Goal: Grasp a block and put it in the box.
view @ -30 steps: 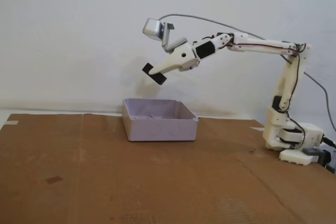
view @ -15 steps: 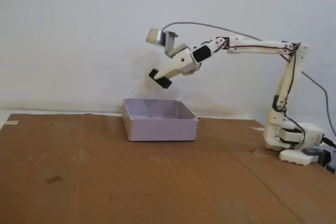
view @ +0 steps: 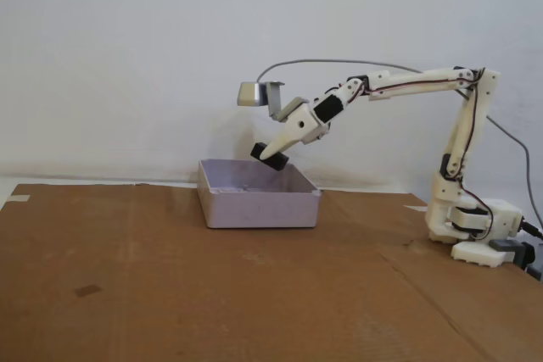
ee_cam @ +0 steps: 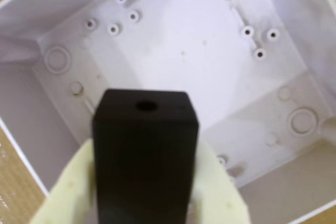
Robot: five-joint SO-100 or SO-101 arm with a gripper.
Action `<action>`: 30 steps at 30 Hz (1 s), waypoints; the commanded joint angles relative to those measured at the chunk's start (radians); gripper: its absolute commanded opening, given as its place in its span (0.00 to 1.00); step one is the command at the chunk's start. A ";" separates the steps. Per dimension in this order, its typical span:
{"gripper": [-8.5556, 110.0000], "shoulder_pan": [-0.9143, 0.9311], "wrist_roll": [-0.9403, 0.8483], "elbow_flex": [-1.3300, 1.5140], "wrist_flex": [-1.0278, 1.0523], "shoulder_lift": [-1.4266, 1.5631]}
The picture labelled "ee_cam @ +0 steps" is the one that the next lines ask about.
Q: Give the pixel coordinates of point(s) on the white plastic junction box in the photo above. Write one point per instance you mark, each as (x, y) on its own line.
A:
(183, 51)

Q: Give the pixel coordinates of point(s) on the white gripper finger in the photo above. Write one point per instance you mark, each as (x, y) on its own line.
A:
(71, 197)
(218, 197)

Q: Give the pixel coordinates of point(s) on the black rectangular block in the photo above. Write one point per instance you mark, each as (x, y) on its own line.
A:
(144, 155)

